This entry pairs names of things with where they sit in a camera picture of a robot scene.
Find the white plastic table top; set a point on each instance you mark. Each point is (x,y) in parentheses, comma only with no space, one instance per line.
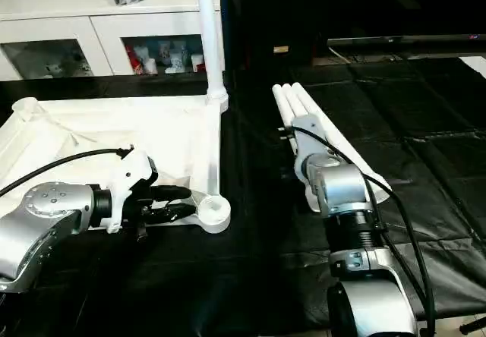
(114,136)

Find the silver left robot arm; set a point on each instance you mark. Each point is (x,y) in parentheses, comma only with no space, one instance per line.
(49,208)

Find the yellow label sticker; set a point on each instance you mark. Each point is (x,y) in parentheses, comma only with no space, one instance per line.
(281,49)

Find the black mat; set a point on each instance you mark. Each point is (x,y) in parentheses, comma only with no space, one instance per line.
(247,276)

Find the red and white bottle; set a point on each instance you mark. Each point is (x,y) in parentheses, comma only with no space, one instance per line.
(134,60)

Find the long black bar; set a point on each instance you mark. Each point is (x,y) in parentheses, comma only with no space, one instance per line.
(398,40)

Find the white toy figurine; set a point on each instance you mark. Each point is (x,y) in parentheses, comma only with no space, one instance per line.
(49,70)

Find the white cabinet with glass doors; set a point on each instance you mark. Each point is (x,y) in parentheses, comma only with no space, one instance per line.
(95,22)

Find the white flat board strip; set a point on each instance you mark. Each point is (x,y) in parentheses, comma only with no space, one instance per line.
(474,65)

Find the black tripod stand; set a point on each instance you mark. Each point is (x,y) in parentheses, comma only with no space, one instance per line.
(474,326)

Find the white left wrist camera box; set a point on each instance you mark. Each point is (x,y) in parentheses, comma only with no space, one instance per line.
(129,170)

